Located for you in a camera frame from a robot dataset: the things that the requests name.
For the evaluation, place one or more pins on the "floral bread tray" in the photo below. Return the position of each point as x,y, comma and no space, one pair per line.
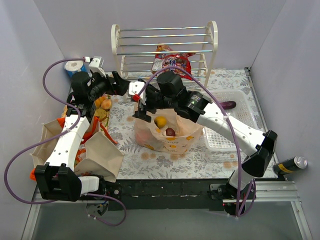
103,115

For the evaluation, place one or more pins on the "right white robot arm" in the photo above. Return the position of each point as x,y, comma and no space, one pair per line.
206,111

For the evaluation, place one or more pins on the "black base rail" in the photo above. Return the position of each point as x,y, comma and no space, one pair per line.
160,194

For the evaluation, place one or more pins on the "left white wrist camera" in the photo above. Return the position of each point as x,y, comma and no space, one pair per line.
95,65

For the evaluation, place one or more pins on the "peach plastic grocery bag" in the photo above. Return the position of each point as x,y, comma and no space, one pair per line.
150,136

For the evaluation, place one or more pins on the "purple eggplant toy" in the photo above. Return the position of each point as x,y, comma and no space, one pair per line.
228,105

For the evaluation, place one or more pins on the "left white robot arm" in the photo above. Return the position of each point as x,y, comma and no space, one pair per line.
56,179

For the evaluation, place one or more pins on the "yellow lemon toy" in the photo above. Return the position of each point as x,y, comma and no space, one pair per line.
160,121

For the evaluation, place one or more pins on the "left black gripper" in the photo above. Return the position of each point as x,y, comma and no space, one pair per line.
110,83

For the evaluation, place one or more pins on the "dark plum toy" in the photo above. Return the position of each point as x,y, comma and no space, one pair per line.
170,132

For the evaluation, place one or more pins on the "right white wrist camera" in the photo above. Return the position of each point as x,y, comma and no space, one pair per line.
137,91

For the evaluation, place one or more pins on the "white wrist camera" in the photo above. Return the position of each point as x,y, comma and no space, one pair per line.
137,91
95,65

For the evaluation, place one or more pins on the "toilet paper roll blue wrap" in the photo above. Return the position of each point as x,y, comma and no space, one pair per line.
74,66

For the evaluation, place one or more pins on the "bread loaf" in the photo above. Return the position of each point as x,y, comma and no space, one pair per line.
103,102

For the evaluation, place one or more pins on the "canvas tote bag orange handles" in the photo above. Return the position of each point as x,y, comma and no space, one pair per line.
96,155

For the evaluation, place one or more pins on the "white metal shelf rack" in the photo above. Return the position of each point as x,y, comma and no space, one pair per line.
138,52

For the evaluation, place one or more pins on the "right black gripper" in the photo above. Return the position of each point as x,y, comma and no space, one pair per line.
142,115

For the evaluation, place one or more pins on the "white plastic basket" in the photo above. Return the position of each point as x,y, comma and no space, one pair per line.
242,112

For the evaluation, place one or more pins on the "red candy bag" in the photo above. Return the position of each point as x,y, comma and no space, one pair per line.
162,60

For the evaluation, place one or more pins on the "metal can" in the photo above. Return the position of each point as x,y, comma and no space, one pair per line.
291,165

